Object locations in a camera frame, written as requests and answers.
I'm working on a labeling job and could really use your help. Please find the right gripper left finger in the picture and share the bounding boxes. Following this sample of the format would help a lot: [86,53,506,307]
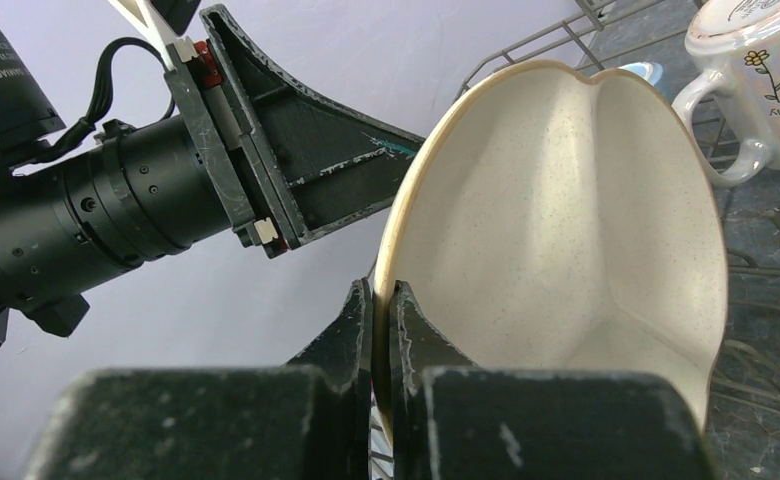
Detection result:
[22,278,373,479]

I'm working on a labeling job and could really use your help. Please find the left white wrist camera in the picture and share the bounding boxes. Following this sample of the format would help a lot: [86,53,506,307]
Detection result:
[108,0,198,71]

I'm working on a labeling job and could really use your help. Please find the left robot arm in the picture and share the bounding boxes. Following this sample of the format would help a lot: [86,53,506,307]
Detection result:
[0,1,422,373]

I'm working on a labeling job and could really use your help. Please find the light blue mug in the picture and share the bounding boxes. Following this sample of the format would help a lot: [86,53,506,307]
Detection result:
[619,61,664,88]

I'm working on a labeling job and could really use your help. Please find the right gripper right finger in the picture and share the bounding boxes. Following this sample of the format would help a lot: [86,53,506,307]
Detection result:
[389,281,717,479]

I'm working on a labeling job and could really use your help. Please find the white floral mug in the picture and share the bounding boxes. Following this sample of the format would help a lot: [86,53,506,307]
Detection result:
[672,0,780,188]

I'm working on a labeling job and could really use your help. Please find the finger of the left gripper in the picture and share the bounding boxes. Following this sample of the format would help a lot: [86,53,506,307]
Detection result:
[200,4,424,249]

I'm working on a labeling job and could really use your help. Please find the grey wire dish rack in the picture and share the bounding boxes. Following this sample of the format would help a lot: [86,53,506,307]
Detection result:
[363,0,780,480]

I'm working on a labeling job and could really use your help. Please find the cream divided plate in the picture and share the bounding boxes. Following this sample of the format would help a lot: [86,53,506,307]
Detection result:
[372,60,728,429]

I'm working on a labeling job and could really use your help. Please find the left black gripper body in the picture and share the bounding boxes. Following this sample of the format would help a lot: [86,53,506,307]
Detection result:
[58,39,312,266]

